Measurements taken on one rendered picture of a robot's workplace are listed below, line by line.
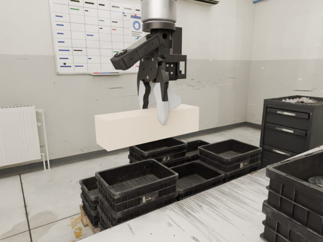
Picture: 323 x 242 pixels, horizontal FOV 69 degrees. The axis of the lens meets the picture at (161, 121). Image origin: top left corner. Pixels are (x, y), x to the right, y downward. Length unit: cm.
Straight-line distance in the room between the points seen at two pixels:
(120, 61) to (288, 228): 57
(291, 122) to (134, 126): 197
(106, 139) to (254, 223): 59
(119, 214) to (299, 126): 166
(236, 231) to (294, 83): 392
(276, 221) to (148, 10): 61
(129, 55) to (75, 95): 264
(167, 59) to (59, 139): 272
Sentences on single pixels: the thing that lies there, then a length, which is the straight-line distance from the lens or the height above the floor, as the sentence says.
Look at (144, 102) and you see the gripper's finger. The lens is 55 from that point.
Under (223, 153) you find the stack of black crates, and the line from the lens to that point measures 205.
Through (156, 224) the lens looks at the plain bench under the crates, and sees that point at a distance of 82.
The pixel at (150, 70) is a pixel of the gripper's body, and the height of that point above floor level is 119.
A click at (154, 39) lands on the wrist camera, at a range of 50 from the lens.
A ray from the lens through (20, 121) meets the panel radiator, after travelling 292.
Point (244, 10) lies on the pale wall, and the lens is 491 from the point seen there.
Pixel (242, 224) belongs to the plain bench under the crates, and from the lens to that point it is 86.
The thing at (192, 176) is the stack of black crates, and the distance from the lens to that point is 185.
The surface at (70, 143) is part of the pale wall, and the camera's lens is 318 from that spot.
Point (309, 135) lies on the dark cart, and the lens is 227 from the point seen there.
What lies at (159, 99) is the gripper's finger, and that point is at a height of 113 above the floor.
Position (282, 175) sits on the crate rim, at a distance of 68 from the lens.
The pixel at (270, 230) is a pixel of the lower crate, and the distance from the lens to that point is 78.
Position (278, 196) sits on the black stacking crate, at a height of 86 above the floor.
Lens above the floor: 119
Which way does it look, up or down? 13 degrees down
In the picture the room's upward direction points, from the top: straight up
